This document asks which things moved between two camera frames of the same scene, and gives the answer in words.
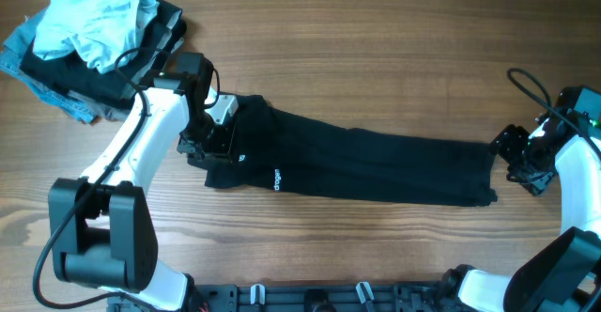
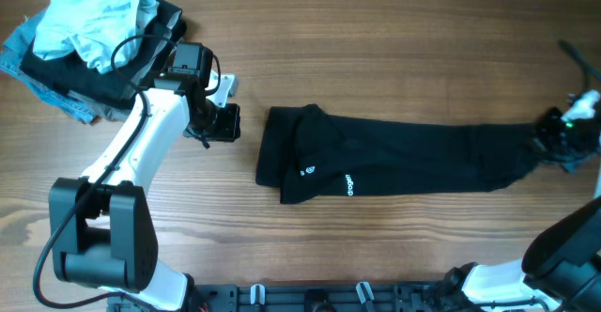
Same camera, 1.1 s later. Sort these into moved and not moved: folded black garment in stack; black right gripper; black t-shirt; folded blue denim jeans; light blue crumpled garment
Moved: black t-shirt; black right gripper
Not moved: folded black garment in stack; light blue crumpled garment; folded blue denim jeans
